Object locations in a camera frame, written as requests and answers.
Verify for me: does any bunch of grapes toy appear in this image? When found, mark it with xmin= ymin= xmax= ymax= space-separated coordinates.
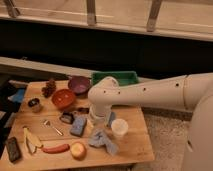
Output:
xmin=42 ymin=79 xmax=56 ymax=98

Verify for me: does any red bowl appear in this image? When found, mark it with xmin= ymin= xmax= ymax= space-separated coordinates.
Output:
xmin=51 ymin=89 xmax=76 ymax=110

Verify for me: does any blue plastic cup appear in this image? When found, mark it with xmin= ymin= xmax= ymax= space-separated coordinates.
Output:
xmin=107 ymin=112 xmax=116 ymax=127

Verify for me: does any metal spoon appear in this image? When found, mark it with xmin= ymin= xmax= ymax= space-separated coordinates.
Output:
xmin=44 ymin=120 xmax=63 ymax=136

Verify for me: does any light blue towel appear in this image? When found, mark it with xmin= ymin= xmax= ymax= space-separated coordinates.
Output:
xmin=88 ymin=129 xmax=118 ymax=155

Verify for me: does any small dark toy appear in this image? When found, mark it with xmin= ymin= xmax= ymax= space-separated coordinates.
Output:
xmin=59 ymin=113 xmax=75 ymax=124

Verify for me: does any red sausage toy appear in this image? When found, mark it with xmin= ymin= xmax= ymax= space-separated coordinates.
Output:
xmin=42 ymin=144 xmax=70 ymax=154

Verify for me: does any green plastic tray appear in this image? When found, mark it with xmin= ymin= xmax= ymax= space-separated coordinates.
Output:
xmin=91 ymin=71 xmax=139 ymax=86

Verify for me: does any wooden table board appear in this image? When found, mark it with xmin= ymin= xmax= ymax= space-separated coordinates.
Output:
xmin=0 ymin=82 xmax=154 ymax=171

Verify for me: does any blue sponge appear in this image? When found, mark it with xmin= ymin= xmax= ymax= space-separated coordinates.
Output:
xmin=70 ymin=116 xmax=87 ymax=137

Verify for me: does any blue cloth at left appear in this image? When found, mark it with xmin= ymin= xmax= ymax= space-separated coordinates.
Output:
xmin=9 ymin=88 xmax=25 ymax=103

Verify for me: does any small brown jar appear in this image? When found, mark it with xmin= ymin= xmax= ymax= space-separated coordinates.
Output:
xmin=28 ymin=98 xmax=42 ymax=113

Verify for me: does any banana toy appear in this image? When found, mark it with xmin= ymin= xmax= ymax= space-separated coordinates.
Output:
xmin=23 ymin=126 xmax=43 ymax=155

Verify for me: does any black handled knife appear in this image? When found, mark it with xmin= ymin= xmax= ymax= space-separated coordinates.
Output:
xmin=65 ymin=107 xmax=89 ymax=114

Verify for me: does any white plastic cup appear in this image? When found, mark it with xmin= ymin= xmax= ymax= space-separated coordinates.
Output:
xmin=111 ymin=119 xmax=129 ymax=138

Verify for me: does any purple bowl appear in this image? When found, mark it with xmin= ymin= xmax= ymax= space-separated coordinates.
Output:
xmin=68 ymin=76 xmax=90 ymax=94

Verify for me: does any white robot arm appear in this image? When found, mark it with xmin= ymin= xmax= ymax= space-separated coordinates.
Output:
xmin=88 ymin=73 xmax=213 ymax=171

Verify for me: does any black rectangular block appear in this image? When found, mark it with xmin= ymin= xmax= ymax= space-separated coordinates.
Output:
xmin=6 ymin=137 xmax=22 ymax=162

